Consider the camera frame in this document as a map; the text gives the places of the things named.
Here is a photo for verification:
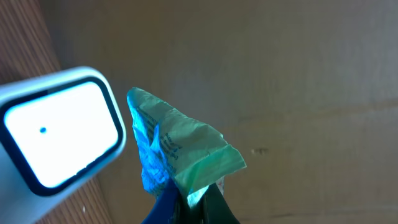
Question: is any teal snack bar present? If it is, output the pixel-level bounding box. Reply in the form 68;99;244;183
127;88;246;208

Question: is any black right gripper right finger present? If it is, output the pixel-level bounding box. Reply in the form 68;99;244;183
201;184;239;224

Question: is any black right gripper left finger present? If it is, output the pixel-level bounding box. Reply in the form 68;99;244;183
142;179;180;224

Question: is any white barcode scanner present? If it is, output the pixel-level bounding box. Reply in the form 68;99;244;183
1;67;126;223

